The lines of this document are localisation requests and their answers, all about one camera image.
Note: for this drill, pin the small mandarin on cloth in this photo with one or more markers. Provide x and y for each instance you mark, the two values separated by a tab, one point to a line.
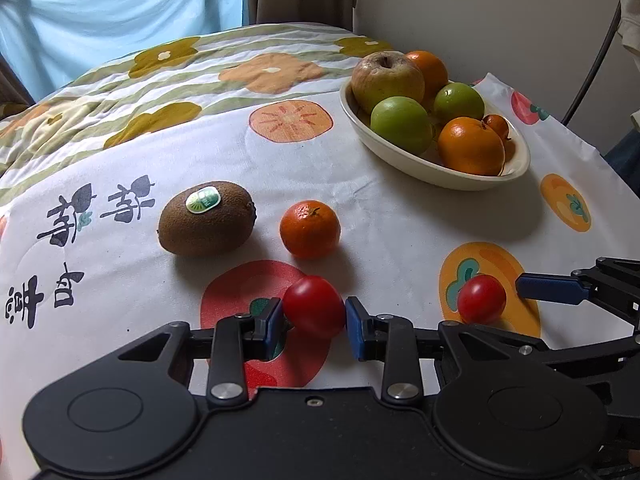
310	230

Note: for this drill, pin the large orange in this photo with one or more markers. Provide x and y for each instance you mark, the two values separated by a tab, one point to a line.
434	73
466	144

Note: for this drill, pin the brown left curtain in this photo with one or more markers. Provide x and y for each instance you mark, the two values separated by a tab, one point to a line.
11	88

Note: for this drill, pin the large yellowish apple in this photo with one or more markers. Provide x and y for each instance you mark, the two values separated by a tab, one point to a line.
383	74

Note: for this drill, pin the small mandarin in bowl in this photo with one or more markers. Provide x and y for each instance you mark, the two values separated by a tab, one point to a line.
498	124

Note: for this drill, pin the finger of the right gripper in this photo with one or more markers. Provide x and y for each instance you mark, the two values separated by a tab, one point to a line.
552	288

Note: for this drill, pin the brown kiwi with sticker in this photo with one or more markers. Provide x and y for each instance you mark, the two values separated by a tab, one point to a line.
207	220

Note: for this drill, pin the red cherry tomato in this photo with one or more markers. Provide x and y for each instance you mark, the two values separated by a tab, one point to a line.
313	306
481	300

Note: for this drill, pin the green apple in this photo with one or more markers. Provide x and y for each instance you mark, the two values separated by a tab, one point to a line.
458	100
404	122

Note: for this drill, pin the green apple in bowl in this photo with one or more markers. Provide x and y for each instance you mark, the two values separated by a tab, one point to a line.
458	100

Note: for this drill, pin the floral striped duvet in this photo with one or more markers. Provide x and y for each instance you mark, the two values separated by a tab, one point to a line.
173	83

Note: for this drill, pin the light blue window sheet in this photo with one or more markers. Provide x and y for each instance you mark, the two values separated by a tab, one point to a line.
49	43

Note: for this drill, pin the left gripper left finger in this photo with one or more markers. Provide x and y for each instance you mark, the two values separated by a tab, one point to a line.
237	339

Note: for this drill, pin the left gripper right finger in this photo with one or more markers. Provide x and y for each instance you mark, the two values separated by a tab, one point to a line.
388	339

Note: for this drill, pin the white fruit-print cloth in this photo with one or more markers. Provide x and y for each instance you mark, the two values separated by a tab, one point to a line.
83	273

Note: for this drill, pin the large orange in bowl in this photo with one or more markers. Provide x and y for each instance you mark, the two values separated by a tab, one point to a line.
466	144

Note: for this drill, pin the cream ceramic fruit bowl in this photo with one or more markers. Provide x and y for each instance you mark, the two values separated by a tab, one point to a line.
427	166

